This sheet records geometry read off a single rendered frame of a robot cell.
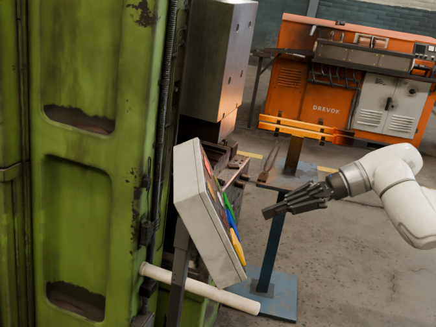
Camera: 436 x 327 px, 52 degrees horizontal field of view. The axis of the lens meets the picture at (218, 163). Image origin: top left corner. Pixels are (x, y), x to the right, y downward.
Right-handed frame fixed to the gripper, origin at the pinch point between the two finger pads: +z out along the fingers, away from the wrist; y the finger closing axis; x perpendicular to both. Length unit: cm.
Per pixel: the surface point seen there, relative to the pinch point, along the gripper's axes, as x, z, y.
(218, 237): 10.1, 14.8, -17.2
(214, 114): 18.8, 6.9, 41.1
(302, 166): -48, -22, 104
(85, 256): -13, 73, 37
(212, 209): 17.6, 13.2, -17.2
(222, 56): 36, -3, 41
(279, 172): -41, -9, 93
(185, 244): 1.5, 26.5, -2.1
